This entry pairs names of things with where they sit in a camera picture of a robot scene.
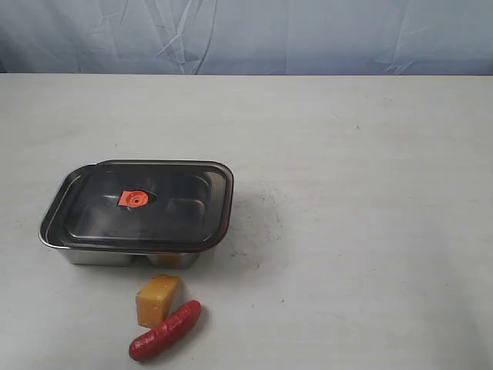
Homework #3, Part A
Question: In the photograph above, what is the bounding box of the transparent lid with orange valve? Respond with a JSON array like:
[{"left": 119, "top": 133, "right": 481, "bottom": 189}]
[{"left": 45, "top": 159, "right": 235, "bottom": 254}]

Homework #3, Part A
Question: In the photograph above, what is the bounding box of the yellow cheese block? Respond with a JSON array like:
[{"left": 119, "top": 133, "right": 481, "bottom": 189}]
[{"left": 136, "top": 275, "right": 180, "bottom": 328}]

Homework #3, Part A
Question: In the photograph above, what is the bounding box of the red sausage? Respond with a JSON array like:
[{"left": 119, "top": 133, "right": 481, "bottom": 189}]
[{"left": 129, "top": 300, "right": 202, "bottom": 362}]

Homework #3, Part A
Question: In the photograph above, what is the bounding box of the stainless steel lunch box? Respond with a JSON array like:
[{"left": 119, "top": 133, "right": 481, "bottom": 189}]
[{"left": 38, "top": 167, "right": 235, "bottom": 269}]

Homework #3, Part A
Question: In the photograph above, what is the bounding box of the grey backdrop cloth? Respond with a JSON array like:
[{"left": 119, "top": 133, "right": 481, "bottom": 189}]
[{"left": 1, "top": 1, "right": 492, "bottom": 75}]

